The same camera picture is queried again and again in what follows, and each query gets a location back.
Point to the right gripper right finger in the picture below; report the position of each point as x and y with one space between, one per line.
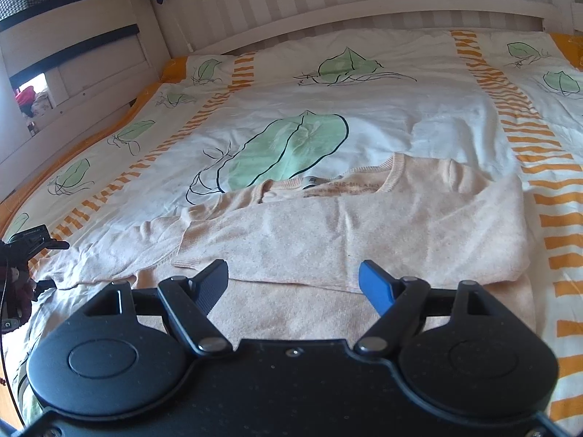
399 303

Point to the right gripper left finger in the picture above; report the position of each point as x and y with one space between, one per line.
187 301

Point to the beige knit sweater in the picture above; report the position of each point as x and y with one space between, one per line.
294 247

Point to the white leaf pattern duvet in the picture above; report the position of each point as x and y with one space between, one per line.
504 104

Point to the white wooden bed frame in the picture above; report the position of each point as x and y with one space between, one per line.
70 67

